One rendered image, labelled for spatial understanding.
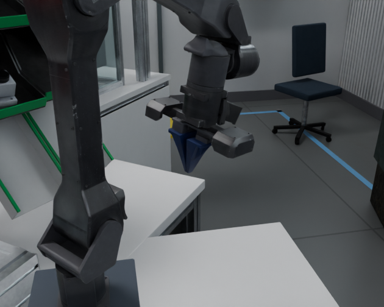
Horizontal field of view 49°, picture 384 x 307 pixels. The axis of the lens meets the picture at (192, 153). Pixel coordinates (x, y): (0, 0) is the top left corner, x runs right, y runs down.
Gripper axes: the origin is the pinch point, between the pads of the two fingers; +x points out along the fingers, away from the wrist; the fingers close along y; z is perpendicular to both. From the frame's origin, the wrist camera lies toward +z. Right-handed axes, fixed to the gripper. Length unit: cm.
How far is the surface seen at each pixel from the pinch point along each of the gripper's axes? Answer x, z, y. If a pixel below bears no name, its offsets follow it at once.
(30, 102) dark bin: 1.8, -9.0, 34.1
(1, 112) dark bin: 2.8, -15.1, 33.6
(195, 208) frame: 38, 40, 24
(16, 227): 38, -7, 44
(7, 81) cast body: -2.5, -13.2, 35.0
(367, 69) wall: 44, 411, 104
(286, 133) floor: 102, 299, 120
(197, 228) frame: 47, 42, 24
